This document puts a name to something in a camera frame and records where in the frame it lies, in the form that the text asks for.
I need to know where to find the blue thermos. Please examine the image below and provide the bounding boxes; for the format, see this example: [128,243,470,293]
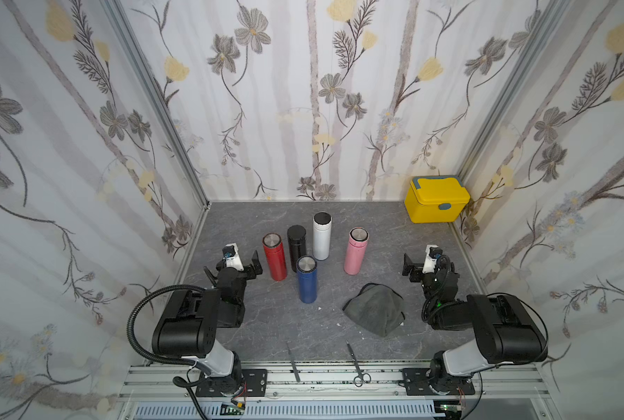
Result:
[296,255,318,304]

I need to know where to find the black corrugated cable conduit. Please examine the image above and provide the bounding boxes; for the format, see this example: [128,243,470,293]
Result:
[126,284,213,420]

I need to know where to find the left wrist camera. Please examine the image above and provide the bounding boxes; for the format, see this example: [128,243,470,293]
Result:
[222,243,244,271]

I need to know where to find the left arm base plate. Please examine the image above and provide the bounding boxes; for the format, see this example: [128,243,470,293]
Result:
[195,369,268,398]

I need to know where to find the white thermos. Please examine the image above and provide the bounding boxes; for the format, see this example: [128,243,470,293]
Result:
[313,212,332,261]

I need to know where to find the yellow lidded box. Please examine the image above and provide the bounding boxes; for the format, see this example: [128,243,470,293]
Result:
[405,176,470,224]

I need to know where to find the scissors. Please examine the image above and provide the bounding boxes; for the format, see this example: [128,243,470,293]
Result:
[346,342,372,388]

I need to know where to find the aluminium front rail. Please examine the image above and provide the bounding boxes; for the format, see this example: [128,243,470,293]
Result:
[117,360,549,420]

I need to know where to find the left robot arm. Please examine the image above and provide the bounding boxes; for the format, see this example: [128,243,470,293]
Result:
[152,246,263,396]

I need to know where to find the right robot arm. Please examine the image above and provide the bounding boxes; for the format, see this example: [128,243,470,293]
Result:
[402,247,548,395]

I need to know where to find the metal tweezers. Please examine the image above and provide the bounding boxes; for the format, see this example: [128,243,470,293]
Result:
[286,341,301,383]

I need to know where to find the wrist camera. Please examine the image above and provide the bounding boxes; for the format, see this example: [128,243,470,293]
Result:
[222,243,244,271]
[422,244,443,273]

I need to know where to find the pink thermos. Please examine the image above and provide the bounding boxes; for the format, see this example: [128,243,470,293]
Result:
[344,227,369,276]

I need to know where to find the black thermos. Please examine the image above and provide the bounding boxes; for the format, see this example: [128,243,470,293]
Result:
[287,225,307,272]

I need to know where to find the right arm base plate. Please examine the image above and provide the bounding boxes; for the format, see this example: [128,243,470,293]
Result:
[402,367,476,397]

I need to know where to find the red thermos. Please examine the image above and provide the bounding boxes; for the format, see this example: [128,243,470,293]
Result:
[262,233,287,282]

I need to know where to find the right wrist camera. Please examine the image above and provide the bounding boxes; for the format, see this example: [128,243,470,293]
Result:
[422,244,443,273]

